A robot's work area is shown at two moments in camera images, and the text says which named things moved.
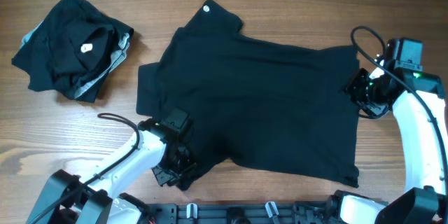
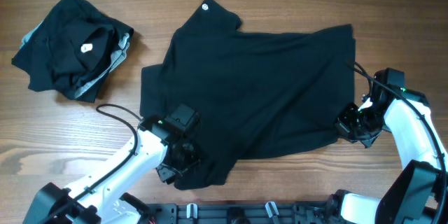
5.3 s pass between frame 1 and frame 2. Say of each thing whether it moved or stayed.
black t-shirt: moved
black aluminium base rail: stayed
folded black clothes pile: stayed
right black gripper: moved
